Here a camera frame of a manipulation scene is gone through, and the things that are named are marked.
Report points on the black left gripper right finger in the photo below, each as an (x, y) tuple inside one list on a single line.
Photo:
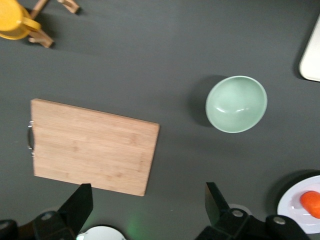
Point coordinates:
[(225, 225)]

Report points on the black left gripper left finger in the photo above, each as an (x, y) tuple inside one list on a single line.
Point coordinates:
[(72, 215)]

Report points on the white round plate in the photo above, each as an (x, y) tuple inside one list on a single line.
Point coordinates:
[(292, 207)]

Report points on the orange fruit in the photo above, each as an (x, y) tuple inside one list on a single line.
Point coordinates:
[(312, 203)]

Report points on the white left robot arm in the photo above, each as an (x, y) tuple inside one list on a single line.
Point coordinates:
[(100, 235)]

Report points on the wooden cutting board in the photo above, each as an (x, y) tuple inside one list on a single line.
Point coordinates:
[(92, 147)]

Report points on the pale green bowl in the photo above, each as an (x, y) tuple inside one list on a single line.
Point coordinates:
[(236, 105)]

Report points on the wooden mug rack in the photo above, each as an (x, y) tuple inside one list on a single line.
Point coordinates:
[(41, 37)]

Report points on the cream tray with bear print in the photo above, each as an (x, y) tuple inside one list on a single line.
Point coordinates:
[(312, 57)]

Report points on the yellow mug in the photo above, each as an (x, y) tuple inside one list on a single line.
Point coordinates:
[(11, 20)]

